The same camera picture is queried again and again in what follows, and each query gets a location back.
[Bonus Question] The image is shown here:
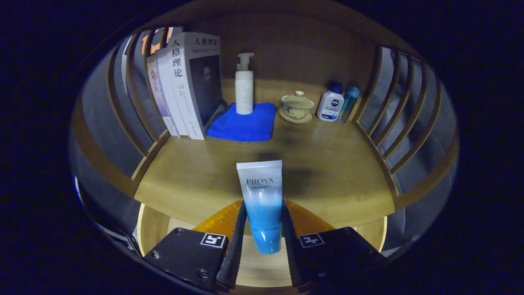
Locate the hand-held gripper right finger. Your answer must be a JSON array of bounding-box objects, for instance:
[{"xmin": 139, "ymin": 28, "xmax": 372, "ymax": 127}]
[{"xmin": 280, "ymin": 199, "xmax": 387, "ymax": 292}]

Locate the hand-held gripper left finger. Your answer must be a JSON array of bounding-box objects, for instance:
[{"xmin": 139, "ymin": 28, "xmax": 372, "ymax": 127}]
[{"xmin": 142, "ymin": 199, "xmax": 248, "ymax": 292}]

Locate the wooden drawer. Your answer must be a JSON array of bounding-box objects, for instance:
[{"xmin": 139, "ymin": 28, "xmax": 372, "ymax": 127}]
[{"xmin": 136, "ymin": 202, "xmax": 388, "ymax": 289}]

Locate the blue and white tube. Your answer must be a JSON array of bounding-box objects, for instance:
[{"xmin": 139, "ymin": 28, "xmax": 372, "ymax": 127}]
[{"xmin": 236, "ymin": 160, "xmax": 284, "ymax": 254}]

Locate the wooden countertop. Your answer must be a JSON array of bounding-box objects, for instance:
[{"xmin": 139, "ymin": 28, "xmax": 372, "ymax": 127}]
[{"xmin": 134, "ymin": 78, "xmax": 395, "ymax": 228}]

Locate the wooden cabinet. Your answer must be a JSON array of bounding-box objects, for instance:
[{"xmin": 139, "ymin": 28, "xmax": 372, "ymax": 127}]
[{"xmin": 70, "ymin": 0, "xmax": 459, "ymax": 254}]

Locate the blue cloth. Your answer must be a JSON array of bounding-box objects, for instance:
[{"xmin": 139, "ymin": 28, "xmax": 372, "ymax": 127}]
[{"xmin": 206, "ymin": 102, "xmax": 277, "ymax": 142}]

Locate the beige lidded ceramic teacup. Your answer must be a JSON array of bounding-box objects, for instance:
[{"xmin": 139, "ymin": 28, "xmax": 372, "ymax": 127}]
[{"xmin": 279, "ymin": 91, "xmax": 315, "ymax": 125}]

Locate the white lotion bottle blue cap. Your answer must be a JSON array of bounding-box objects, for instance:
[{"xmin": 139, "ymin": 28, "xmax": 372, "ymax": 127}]
[{"xmin": 316, "ymin": 82, "xmax": 345, "ymax": 122}]

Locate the white pump bottle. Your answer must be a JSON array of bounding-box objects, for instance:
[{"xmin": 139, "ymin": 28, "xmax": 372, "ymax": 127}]
[{"xmin": 235, "ymin": 52, "xmax": 255, "ymax": 115}]

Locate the teal bottle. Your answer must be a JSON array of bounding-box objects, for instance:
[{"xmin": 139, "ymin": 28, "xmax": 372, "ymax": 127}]
[{"xmin": 338, "ymin": 86, "xmax": 361, "ymax": 123}]

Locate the white book with dark portrait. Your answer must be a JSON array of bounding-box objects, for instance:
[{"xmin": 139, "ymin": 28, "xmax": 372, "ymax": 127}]
[{"xmin": 168, "ymin": 32, "xmax": 228, "ymax": 141}]

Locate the pale purple book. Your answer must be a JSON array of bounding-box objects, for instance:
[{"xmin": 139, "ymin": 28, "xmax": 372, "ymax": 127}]
[{"xmin": 147, "ymin": 53, "xmax": 181, "ymax": 137}]

